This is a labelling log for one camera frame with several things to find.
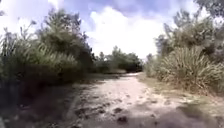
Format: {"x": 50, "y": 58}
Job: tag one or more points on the pale sandy dirt path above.
{"x": 123, "y": 96}

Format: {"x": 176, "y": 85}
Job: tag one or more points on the distant row of trees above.
{"x": 118, "y": 61}

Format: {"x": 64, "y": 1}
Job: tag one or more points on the tall pale grass bushes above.
{"x": 190, "y": 63}

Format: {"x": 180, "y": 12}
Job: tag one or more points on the dry grass verge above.
{"x": 170, "y": 90}

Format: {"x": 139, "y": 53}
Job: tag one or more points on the dense green bushes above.
{"x": 50, "y": 56}

